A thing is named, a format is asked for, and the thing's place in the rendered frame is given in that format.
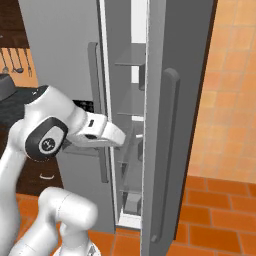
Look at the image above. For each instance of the grey closed fridge door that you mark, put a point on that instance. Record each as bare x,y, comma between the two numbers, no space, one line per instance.
60,43

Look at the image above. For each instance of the grey open fridge door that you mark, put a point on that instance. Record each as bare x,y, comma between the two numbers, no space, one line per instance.
193,100

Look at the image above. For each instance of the black hob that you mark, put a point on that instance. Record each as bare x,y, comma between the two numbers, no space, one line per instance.
16,106

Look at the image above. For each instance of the hanging metal spoon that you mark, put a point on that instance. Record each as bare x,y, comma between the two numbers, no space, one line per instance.
4,63

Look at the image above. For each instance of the dark wooden wall cupboard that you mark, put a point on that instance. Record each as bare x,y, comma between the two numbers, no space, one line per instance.
11,23

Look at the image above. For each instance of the glass fridge shelf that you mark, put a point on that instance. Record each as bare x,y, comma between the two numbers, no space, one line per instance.
131,56

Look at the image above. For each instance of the hanging metal fork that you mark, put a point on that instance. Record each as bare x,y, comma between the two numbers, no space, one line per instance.
28,65

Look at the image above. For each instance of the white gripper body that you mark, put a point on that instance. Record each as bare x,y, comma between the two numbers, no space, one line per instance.
113,134

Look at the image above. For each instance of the grey box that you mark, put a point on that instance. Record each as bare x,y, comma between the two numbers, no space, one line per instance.
132,202

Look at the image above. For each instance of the hanging metal ladle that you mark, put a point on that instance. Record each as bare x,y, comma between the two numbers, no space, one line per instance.
19,63
12,61

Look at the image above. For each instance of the dark pot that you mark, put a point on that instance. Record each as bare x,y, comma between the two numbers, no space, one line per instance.
6,86

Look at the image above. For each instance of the grey fridge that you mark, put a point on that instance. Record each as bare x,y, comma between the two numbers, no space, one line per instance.
121,30

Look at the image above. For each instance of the dark wooden base cupboard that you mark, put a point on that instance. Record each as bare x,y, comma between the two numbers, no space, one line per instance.
40,180

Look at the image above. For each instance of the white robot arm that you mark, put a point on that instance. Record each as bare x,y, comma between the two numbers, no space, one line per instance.
50,115

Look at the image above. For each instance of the grey lower fridge door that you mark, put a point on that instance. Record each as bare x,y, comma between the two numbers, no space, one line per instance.
83,186

